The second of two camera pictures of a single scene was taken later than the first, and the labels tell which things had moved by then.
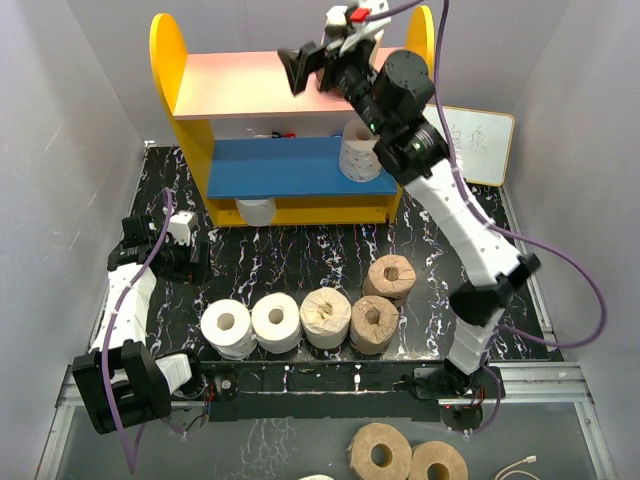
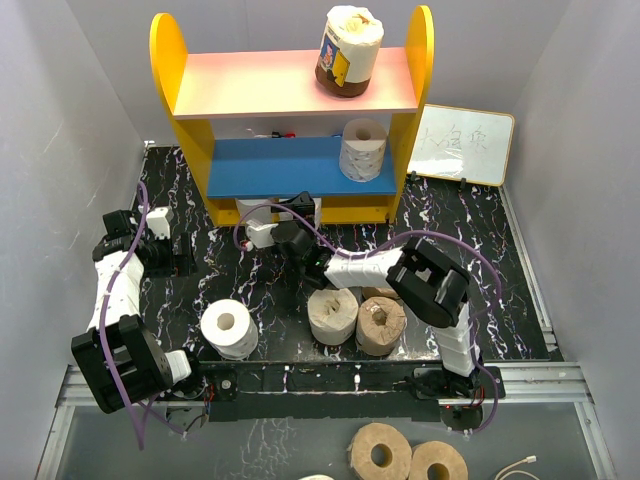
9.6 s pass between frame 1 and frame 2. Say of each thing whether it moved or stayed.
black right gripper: moved
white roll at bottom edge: stayed
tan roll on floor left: stayed
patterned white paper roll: stayed
